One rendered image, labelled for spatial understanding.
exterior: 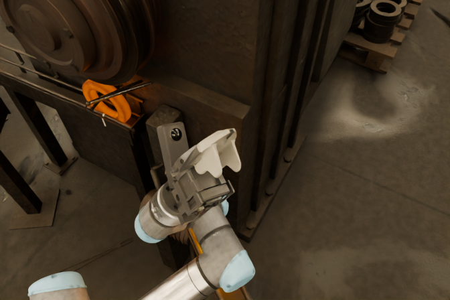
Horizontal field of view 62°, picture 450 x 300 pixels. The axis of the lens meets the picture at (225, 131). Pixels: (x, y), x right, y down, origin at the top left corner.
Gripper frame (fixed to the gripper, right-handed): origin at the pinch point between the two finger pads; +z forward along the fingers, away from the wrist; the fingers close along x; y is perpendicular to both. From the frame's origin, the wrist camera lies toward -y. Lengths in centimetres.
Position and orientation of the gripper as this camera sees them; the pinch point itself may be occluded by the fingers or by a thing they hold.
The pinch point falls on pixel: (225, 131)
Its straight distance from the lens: 56.1
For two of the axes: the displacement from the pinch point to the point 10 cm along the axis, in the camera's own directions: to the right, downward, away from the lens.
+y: 4.5, 8.3, -3.3
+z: 4.8, -5.3, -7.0
